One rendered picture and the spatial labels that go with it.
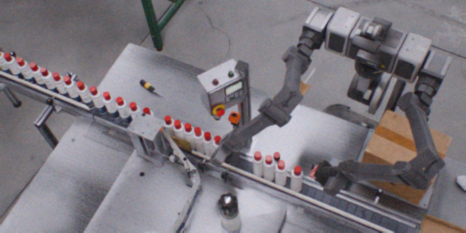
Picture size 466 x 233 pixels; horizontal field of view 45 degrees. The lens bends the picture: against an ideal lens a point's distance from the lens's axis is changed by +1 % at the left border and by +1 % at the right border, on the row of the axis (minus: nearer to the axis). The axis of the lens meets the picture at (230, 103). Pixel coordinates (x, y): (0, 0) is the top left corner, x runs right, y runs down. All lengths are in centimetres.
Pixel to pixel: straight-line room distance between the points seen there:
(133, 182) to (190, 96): 57
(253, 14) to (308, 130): 172
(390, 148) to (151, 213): 111
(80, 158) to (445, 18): 288
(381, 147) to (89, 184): 139
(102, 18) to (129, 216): 222
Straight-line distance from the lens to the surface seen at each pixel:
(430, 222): 271
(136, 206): 265
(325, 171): 234
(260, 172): 258
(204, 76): 222
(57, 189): 285
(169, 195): 264
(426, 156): 191
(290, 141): 278
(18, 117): 419
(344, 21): 232
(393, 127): 255
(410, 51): 227
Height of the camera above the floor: 329
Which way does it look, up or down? 58 degrees down
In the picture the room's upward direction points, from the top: 6 degrees counter-clockwise
